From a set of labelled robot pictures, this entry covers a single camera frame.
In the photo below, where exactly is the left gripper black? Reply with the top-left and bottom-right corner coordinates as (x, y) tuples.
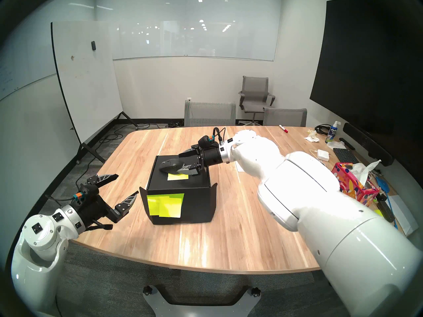
(70, 174), (139, 232)

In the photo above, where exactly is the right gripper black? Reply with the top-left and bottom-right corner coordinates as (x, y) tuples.
(177, 145), (223, 176)

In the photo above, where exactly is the black Logitech computer mouse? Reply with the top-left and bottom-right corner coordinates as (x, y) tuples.
(159, 159), (182, 175)

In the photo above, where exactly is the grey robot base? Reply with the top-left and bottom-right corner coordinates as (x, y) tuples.
(143, 285), (261, 317)

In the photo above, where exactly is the black cardboard box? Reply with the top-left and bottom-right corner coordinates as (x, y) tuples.
(139, 155), (218, 225)

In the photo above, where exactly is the colourful Kleenex tissue box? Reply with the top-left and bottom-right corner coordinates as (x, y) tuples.
(331, 162), (380, 206)

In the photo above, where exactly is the neon yellow sticky note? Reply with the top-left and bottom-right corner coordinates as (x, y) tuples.
(159, 193), (184, 218)
(147, 194), (169, 216)

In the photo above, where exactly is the grey ribbed mesh chair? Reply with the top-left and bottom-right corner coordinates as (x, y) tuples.
(184, 100), (237, 127)

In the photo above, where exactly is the grey office chair with armrests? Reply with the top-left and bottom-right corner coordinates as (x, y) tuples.
(239, 76), (276, 126)

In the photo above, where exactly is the grey plain mesh chair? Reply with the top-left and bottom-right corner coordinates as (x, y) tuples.
(263, 107), (308, 127)

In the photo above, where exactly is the mobile whiteboard on black stand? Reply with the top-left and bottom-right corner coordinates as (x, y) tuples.
(51, 21), (137, 165)

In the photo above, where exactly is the Expo cleaner spray bottle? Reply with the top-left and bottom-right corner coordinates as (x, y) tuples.
(325, 121), (341, 144)

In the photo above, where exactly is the black keyboard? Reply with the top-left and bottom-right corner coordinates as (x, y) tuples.
(333, 148), (359, 165)

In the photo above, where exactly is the white tissue sheet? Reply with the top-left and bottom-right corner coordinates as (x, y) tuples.
(352, 159), (381, 186)

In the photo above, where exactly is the black video bar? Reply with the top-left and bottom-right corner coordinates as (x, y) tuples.
(343, 123), (394, 166)

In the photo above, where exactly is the blue flat packet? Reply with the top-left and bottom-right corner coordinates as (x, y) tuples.
(373, 176), (390, 193)

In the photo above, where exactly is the black whiteboard eraser block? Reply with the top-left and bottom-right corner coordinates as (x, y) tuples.
(378, 196), (395, 223)

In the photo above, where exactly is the white paper sheet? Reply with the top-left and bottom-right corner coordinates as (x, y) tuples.
(387, 194), (418, 236)

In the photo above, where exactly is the black floor cable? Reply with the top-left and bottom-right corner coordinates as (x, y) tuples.
(74, 123), (159, 201)

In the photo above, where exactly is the white coiled charger cable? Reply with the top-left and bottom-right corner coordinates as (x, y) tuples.
(310, 149), (327, 170)

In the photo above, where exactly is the wide glass wall whiteboard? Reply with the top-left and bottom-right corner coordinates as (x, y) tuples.
(109, 21), (276, 62)

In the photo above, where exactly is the glass wall whiteboard with scribbles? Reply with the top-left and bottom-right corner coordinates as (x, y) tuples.
(0, 9), (96, 102)

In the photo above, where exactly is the large black wall television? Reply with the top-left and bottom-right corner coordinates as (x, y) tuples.
(310, 0), (423, 148)

